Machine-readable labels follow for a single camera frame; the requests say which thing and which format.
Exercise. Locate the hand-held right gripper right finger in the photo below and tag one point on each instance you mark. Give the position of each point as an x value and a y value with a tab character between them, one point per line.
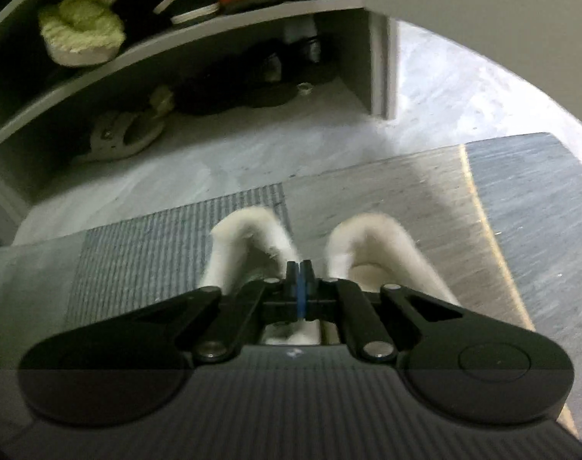
306	292

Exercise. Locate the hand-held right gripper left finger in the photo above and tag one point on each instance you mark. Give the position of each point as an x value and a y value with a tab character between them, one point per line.
293	292

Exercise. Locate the cream lace-up sneaker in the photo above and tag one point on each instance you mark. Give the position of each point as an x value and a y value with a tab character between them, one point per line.
243	249
382	249

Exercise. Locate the grey striped doormat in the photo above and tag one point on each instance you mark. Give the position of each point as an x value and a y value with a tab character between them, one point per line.
152	258

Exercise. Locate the small metal cap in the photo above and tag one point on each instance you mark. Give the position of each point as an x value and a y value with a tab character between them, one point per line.
304	88

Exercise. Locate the black flat slipper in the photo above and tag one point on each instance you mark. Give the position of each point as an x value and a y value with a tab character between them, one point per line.
276	88
209	88

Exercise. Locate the grey sandal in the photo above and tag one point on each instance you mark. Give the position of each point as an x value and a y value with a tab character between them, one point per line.
121	134

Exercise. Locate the pale green sandal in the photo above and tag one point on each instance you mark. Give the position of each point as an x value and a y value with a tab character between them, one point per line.
161	98

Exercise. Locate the black and white shoe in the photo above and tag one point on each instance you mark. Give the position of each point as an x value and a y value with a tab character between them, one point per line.
300	43

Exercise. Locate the grey shoe cabinet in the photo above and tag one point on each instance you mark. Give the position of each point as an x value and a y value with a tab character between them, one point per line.
272	12

